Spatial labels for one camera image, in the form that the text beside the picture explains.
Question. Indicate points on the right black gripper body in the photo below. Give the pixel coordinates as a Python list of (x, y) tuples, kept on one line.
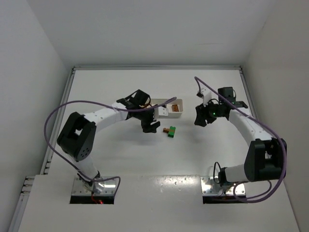
[(203, 114)]

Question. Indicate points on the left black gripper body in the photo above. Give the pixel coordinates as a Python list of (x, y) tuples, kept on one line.
[(148, 122)]

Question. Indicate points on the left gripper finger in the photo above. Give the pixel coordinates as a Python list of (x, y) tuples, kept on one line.
[(146, 127), (155, 125)]

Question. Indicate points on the green lego brick pair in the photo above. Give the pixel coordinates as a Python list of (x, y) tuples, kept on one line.
[(171, 131)]

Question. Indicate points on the brown square lego plate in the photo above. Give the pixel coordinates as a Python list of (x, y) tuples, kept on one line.
[(175, 108)]

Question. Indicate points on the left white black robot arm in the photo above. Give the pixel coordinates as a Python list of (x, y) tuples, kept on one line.
[(78, 134)]

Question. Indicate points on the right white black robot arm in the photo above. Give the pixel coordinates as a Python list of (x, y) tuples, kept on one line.
[(264, 159)]

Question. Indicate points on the white three-compartment tray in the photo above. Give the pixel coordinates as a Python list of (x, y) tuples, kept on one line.
[(179, 102)]

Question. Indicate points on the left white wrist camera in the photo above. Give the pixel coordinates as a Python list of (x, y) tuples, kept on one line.
[(162, 112)]

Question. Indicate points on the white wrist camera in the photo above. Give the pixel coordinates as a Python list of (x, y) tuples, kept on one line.
[(162, 112), (205, 95)]

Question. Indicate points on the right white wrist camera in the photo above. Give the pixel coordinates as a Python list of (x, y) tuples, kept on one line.
[(205, 95)]

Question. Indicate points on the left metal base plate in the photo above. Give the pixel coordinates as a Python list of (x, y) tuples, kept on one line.
[(105, 188)]

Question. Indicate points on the metal base plate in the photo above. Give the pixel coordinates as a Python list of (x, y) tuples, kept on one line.
[(211, 188), (105, 188)]

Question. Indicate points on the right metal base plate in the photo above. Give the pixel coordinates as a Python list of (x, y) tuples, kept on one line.
[(211, 188)]

